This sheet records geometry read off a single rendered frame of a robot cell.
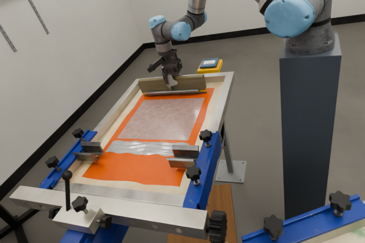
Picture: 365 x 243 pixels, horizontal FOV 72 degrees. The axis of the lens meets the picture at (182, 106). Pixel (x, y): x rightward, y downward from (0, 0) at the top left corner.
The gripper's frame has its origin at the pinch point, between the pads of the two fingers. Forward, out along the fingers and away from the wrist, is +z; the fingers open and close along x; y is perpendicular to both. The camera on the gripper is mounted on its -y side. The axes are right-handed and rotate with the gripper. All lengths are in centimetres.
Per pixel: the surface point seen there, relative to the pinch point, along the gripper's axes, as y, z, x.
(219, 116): 29.5, 0.1, -24.0
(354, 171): 101, 98, 37
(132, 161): -1.2, 4.3, -47.0
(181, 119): 11.2, 4.3, -21.1
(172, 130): 9.7, 4.2, -29.2
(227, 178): 14, 99, 21
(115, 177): -4, 4, -55
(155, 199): 17, 0, -64
